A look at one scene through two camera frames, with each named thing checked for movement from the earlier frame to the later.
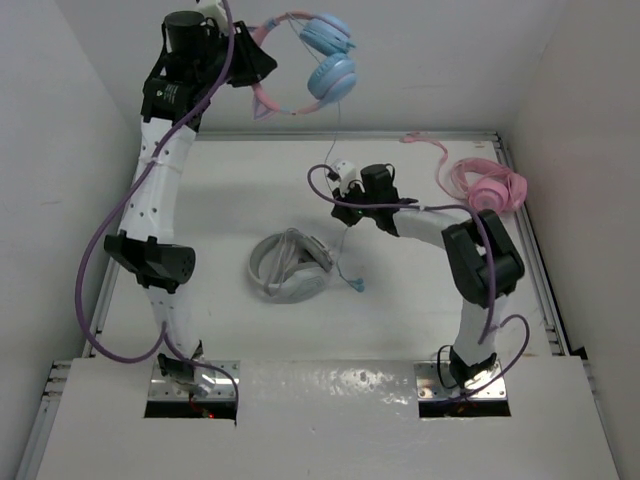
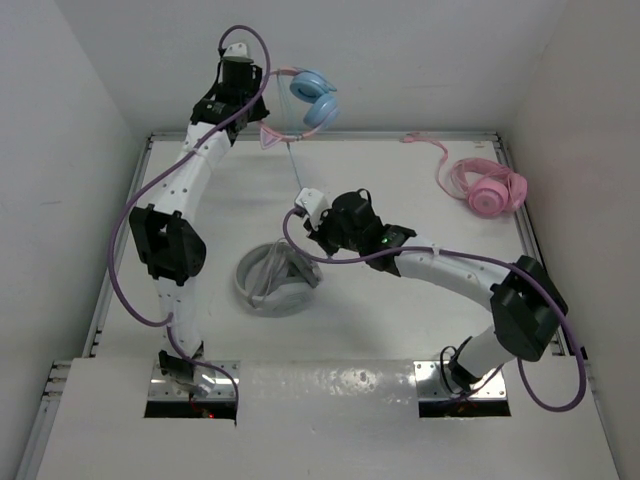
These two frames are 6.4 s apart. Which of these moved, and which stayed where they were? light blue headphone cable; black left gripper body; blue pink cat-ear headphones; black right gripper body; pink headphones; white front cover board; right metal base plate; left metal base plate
Moved: black left gripper body; blue pink cat-ear headphones; light blue headphone cable; black right gripper body
Stayed: right metal base plate; white front cover board; pink headphones; left metal base plate
